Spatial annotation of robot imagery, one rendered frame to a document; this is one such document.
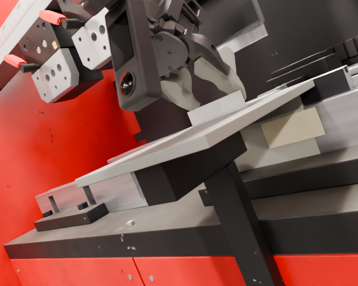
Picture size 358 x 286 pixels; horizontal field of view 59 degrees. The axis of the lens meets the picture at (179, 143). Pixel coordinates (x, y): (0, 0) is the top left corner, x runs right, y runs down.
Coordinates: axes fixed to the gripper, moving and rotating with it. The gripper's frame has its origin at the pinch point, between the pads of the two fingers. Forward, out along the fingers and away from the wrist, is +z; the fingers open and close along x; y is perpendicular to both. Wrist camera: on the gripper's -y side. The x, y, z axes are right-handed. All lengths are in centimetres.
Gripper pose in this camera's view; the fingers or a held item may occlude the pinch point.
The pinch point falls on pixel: (219, 106)
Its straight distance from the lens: 42.8
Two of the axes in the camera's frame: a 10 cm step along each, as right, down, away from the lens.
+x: -7.1, 2.5, 6.6
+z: 6.8, 5.1, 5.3
